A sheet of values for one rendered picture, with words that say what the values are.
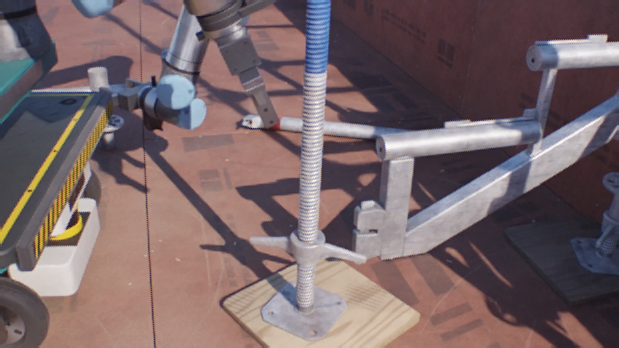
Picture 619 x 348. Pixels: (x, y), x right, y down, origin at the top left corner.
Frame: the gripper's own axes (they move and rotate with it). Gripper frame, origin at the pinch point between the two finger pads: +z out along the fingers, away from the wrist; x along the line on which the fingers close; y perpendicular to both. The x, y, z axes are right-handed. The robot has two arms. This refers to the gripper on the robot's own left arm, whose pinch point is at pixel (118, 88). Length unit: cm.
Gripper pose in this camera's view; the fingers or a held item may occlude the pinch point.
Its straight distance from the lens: 182.3
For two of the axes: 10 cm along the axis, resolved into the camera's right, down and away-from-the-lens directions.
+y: 0.5, -8.7, -4.8
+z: -8.2, -3.1, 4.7
